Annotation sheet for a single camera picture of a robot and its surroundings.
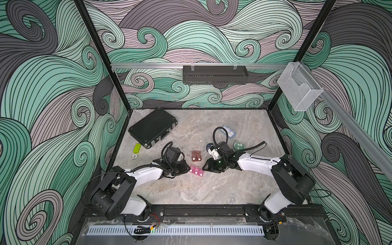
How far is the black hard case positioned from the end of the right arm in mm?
376

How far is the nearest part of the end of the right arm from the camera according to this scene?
66 centimetres

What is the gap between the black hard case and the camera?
0.98 meters
